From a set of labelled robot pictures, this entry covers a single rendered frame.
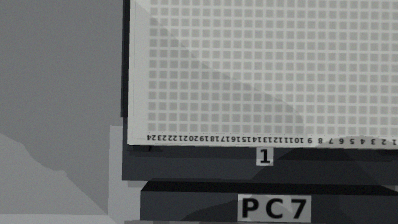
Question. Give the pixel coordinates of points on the white multi-well plate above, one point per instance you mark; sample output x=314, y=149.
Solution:
x=264, y=73

